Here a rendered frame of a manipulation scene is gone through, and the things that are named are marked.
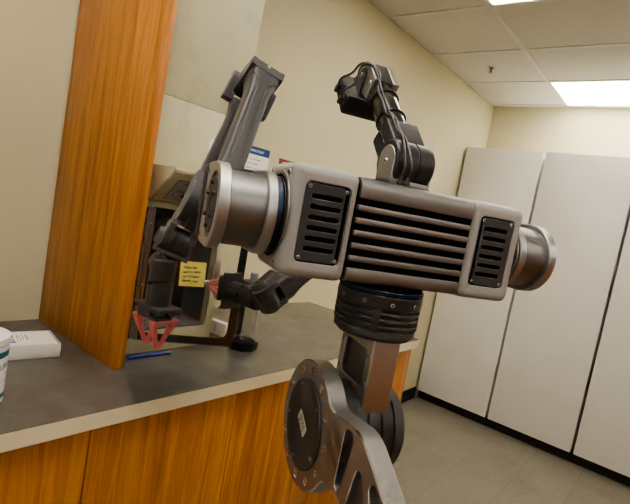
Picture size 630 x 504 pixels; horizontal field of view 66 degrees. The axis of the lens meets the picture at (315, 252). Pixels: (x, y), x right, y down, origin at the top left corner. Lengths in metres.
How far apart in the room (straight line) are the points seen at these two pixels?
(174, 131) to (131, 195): 0.25
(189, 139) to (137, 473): 0.93
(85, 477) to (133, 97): 0.96
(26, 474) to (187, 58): 1.12
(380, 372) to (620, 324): 3.25
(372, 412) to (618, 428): 3.35
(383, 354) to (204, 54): 1.12
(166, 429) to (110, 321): 0.33
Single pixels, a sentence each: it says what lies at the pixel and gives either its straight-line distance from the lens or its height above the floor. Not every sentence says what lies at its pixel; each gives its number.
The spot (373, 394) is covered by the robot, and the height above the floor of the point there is 1.21.
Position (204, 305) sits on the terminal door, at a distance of 1.53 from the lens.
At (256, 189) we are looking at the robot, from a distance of 0.65.
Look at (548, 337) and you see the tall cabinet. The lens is 4.02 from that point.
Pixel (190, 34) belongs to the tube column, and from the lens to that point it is 1.57.
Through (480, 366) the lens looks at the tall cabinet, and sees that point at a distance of 4.19.
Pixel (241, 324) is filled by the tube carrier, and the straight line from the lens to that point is 1.69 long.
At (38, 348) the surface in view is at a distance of 1.51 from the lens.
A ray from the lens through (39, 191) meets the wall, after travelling 1.82.
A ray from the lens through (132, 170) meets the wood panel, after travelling 1.40.
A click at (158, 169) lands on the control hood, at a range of 1.45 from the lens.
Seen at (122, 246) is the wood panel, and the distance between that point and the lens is 1.41.
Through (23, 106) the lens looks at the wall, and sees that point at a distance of 1.79.
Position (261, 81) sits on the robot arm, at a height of 1.71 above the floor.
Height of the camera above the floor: 1.47
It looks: 5 degrees down
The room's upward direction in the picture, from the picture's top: 10 degrees clockwise
